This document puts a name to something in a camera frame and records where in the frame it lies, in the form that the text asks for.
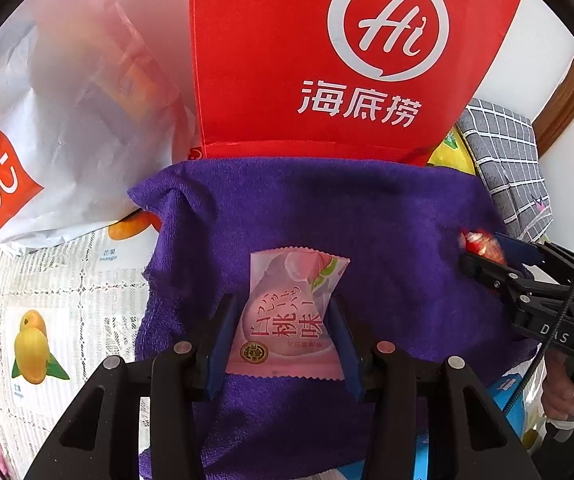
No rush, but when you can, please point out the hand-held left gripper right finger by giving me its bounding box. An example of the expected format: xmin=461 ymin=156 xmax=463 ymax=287
xmin=328 ymin=295 xmax=541 ymax=480

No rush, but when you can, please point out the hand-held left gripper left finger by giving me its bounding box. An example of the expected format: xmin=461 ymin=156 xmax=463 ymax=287
xmin=24 ymin=293 xmax=239 ymax=480

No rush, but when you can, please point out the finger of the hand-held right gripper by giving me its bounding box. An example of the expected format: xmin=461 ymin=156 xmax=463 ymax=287
xmin=494 ymin=232 xmax=550 ymax=267
xmin=458 ymin=252 xmax=530 ymax=306

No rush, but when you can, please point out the red candy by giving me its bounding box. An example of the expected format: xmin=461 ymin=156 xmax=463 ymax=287
xmin=457 ymin=229 xmax=508 ymax=266

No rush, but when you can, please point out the pale pink peach snack packet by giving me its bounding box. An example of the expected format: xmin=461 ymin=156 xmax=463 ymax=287
xmin=224 ymin=245 xmax=352 ymax=381

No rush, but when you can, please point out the person's right hand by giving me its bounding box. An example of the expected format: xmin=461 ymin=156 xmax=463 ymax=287
xmin=541 ymin=347 xmax=574 ymax=431

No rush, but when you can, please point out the grey checked folded cloth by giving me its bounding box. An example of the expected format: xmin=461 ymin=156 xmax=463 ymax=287
xmin=454 ymin=97 xmax=553 ymax=243

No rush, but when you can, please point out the blue tissue pack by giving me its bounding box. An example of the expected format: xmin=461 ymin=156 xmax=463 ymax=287
xmin=337 ymin=372 xmax=530 ymax=480

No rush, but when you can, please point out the yellow green snack packet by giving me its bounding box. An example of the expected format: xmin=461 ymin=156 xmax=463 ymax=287
xmin=424 ymin=127 xmax=478 ymax=176

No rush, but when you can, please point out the purple towel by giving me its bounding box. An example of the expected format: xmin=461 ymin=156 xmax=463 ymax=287
xmin=127 ymin=157 xmax=540 ymax=480

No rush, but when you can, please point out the white plastic shopping bag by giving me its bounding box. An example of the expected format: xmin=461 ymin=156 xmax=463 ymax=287
xmin=0 ymin=0 xmax=200 ymax=257

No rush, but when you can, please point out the red paper bag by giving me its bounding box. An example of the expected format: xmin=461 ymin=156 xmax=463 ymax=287
xmin=189 ymin=0 xmax=528 ymax=166

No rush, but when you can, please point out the black cable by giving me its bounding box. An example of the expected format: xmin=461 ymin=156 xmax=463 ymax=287
xmin=504 ymin=227 xmax=574 ymax=416

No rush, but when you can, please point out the wooden door frame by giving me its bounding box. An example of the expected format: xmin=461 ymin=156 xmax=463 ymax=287
xmin=534 ymin=45 xmax=574 ymax=161

